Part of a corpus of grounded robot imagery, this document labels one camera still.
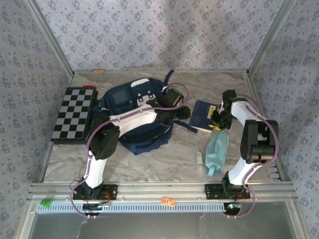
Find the blue book with yellow label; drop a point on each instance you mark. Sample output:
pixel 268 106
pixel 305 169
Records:
pixel 200 114

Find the teal pencil case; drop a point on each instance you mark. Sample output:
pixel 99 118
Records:
pixel 215 154

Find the clear glue tube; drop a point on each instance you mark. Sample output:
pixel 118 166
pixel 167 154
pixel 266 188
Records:
pixel 199 158

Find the navy blue student backpack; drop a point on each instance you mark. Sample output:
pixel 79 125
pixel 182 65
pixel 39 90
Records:
pixel 147 147

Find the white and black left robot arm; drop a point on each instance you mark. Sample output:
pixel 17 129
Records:
pixel 134 117

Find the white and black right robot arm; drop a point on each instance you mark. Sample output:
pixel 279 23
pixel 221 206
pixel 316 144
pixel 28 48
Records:
pixel 243 109

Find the small orange sticker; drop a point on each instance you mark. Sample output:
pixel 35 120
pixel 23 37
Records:
pixel 98 72

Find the orange paper tag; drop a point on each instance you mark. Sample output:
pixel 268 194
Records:
pixel 168 201

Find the black and grey chessboard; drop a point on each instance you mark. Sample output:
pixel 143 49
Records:
pixel 72 112

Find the shiny metal panel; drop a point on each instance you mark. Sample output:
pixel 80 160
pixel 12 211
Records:
pixel 159 226

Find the green plastic block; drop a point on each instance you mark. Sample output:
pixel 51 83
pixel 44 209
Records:
pixel 46 202

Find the aluminium side rail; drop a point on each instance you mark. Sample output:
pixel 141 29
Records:
pixel 259 99

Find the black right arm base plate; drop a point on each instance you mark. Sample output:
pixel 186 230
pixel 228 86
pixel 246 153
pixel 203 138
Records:
pixel 211 191

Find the aluminium mounting rail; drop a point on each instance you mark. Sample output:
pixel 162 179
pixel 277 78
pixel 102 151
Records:
pixel 159 189

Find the aluminium frame post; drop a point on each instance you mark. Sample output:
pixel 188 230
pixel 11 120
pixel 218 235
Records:
pixel 271 37
pixel 49 37

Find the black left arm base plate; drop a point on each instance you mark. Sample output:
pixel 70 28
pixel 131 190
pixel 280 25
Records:
pixel 111 191

